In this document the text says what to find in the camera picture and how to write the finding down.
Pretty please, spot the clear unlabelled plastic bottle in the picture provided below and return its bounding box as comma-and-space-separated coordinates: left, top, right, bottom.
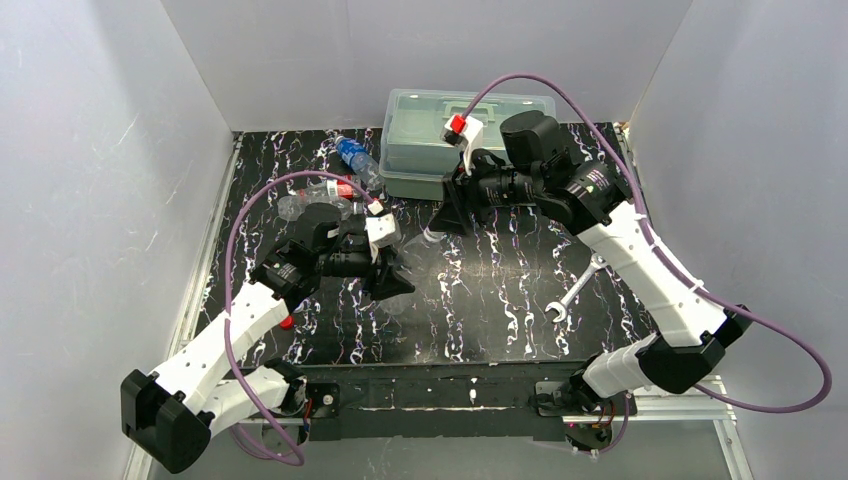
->
379, 228, 446, 315

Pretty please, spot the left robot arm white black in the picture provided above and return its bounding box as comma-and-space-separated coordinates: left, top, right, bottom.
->
120, 201, 415, 474

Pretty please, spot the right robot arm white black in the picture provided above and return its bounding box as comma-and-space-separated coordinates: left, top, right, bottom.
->
429, 110, 749, 404

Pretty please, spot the red label plastic bottle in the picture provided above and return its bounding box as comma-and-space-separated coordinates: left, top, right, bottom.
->
296, 179, 360, 200

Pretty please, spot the clear crumpled plastic bottle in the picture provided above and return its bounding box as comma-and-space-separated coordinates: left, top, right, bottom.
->
277, 196, 362, 222

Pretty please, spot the red bottle cap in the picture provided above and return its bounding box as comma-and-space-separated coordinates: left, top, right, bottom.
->
279, 316, 295, 331

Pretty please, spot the blue label plastic bottle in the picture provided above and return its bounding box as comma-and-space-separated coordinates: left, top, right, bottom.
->
333, 135, 385, 191

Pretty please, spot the translucent plastic storage box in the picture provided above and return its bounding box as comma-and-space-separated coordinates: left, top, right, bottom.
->
379, 89, 556, 201

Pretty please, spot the silver open-end wrench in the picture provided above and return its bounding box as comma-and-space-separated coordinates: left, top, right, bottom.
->
545, 253, 608, 324

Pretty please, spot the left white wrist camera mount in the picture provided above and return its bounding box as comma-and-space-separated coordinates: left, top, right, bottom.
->
365, 199, 402, 263

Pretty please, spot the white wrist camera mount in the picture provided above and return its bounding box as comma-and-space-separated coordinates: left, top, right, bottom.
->
442, 114, 485, 175
365, 199, 402, 263

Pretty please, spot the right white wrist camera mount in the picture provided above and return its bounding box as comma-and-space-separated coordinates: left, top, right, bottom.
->
442, 114, 485, 175

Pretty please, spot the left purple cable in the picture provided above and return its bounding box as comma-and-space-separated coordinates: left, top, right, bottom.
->
223, 170, 376, 468

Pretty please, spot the purple cable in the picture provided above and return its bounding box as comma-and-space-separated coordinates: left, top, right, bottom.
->
460, 72, 833, 458
223, 170, 376, 468

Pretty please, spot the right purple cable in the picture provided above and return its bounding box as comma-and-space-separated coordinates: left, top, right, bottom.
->
460, 72, 833, 458

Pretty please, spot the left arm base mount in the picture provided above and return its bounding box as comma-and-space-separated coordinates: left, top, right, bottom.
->
270, 382, 341, 419

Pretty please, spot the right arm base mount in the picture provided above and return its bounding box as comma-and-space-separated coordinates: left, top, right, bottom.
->
528, 381, 638, 457

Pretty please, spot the aluminium frame rail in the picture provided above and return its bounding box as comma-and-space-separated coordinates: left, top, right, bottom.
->
123, 377, 754, 480

